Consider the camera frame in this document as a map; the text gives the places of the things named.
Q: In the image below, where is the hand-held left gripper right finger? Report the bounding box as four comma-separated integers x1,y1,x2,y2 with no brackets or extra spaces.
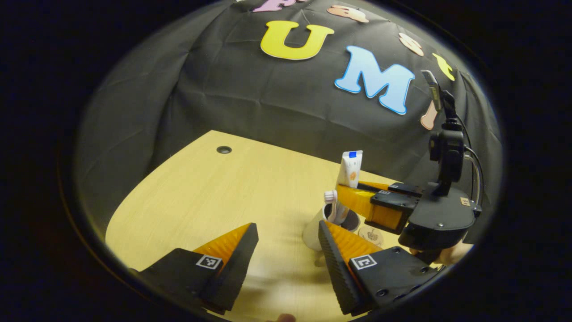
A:
318,220,443,316

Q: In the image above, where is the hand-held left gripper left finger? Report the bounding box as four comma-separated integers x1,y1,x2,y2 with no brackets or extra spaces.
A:
130,222,260,314

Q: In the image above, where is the round cork coaster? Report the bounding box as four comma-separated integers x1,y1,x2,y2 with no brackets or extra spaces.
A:
357,225,385,249

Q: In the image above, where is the white cup with wooden handle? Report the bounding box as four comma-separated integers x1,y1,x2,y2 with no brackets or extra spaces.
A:
302,203,362,264

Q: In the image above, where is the white toothpaste tube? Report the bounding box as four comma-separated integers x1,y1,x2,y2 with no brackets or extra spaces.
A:
336,150,363,188

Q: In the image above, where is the white toothbrush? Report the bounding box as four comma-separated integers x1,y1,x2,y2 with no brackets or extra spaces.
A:
324,190,349,224

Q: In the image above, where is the wooden desktop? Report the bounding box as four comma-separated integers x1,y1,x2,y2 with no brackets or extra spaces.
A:
105,130,447,322

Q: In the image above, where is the black backdrop cloth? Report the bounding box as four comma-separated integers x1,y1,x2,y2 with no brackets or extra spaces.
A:
74,0,503,251

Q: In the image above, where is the black cable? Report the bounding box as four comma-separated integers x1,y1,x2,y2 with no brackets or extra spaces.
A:
456,114,485,204

